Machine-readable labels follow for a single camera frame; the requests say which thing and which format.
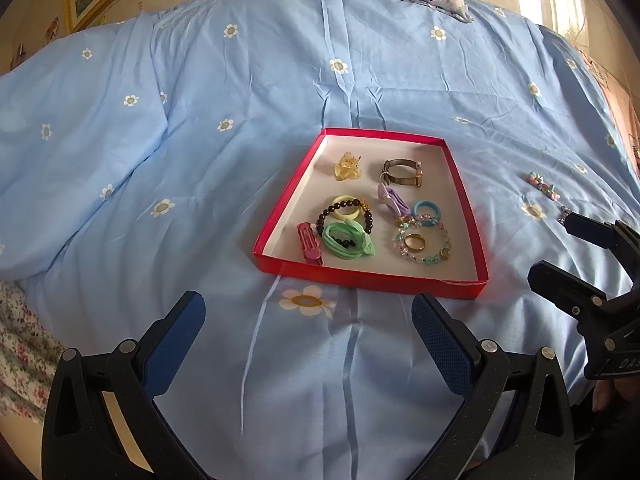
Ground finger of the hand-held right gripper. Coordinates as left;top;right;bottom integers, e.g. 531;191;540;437
528;260;618;323
566;211;626;252

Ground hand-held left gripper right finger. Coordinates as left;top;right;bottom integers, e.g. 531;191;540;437
411;292;576;480

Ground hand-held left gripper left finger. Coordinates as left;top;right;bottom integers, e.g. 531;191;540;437
41;290;207;480

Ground colourful bead bracelet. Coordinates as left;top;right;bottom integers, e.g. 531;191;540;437
525;171;573;225

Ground clear crystal bead bracelet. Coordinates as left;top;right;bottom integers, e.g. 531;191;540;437
394;214;452;265

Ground red cardboard tray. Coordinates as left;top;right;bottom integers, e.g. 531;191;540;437
252;127;489;300

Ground blue hair ring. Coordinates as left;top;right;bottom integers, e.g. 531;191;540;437
414;200;443;225

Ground green hair tie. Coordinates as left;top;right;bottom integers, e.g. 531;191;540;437
321;222;377;262

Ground pink hair clip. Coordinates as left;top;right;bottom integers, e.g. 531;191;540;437
296;222;325;265

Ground dark bead bracelet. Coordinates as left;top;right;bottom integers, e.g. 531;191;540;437
316;199;376;252

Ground person's right hand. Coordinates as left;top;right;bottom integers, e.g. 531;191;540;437
591;376;640;413

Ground orange printed bed sheet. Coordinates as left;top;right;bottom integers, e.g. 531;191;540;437
575;45;640;176

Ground floral patterned sheet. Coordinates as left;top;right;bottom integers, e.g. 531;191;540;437
0;280;68;416

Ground gold mesh-band wristwatch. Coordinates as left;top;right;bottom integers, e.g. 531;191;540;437
382;158;426;188

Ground blue floral blanket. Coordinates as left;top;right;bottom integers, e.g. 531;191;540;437
0;0;640;480

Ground yellow hair claw clip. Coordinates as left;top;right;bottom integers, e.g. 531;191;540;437
333;150;363;182

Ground purple hair tie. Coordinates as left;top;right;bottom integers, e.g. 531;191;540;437
377;183;410;217

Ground yellow hair ring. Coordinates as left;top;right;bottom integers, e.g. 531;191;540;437
332;195;362;220

